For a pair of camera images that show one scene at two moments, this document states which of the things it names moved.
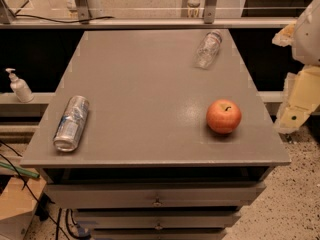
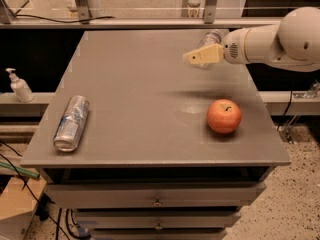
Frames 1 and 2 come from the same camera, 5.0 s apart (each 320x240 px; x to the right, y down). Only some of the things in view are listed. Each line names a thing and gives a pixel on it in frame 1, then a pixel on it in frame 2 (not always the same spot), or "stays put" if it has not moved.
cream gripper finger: x=301 y=97 → x=206 y=55
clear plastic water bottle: x=208 y=49 stays put
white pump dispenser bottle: x=20 y=87 stays put
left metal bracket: x=84 y=14 stays put
